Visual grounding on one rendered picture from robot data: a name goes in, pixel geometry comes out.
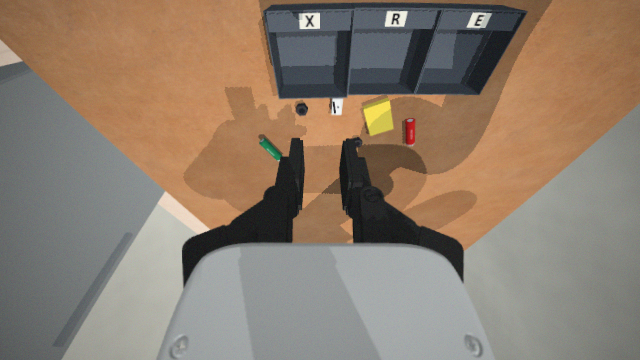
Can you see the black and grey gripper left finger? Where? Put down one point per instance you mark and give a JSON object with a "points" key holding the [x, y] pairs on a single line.
{"points": [[268, 221]]}

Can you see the dark grey rack of three bins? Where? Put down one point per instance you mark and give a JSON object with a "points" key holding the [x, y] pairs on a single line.
{"points": [[386, 47]]}

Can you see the green aa battery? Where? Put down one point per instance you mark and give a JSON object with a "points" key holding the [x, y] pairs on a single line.
{"points": [[270, 149]]}

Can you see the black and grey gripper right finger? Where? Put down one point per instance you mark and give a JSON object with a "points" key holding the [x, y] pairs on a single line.
{"points": [[376, 221]]}

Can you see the red cylinder with grey end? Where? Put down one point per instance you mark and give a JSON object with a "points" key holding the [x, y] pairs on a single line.
{"points": [[410, 131]]}

